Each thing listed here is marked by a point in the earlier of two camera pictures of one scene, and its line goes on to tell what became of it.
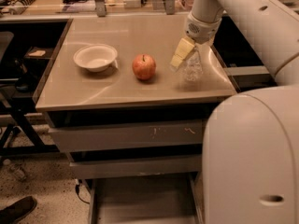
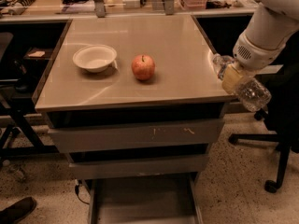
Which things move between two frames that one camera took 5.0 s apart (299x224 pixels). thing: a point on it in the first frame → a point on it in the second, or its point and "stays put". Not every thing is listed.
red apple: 144,66 stays put
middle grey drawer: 136,166 stays put
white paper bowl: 96,57 stays put
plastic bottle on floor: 17,171 stays put
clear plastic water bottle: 193,65 → 252,94
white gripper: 202,31 → 251,57
